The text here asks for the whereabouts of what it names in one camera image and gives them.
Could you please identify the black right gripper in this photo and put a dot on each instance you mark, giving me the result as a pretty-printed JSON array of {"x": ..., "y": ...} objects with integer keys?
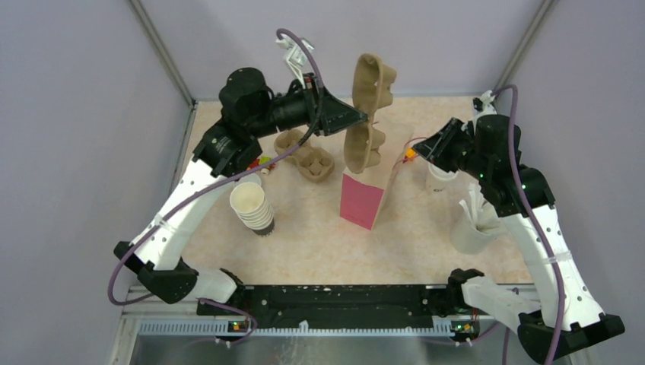
[{"x": 434, "y": 148}]

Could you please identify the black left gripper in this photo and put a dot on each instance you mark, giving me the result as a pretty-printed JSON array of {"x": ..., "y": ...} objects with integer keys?
[{"x": 336, "y": 115}]

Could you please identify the white paper coffee cup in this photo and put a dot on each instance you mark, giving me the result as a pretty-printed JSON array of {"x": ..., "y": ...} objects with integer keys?
[{"x": 437, "y": 179}]

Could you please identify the brown cardboard cup carrier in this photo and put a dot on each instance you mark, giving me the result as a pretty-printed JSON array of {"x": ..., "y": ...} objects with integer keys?
[
  {"x": 315, "y": 164},
  {"x": 371, "y": 91}
]

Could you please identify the pink paper gift bag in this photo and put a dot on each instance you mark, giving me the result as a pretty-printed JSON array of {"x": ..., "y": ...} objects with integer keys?
[{"x": 364, "y": 195}]

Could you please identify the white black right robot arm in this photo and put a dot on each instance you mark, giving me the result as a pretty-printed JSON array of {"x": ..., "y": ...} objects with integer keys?
[{"x": 565, "y": 317}]

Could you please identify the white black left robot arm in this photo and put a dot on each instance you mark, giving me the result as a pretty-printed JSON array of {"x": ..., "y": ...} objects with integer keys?
[{"x": 250, "y": 110}]

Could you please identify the red toy brick car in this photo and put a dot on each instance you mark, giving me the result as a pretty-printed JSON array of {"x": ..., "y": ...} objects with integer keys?
[{"x": 261, "y": 161}]

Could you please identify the stack of paper cups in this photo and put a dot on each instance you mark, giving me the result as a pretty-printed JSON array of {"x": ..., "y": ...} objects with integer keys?
[{"x": 249, "y": 202}]

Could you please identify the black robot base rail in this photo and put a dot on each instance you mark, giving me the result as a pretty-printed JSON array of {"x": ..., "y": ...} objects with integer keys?
[{"x": 381, "y": 306}]

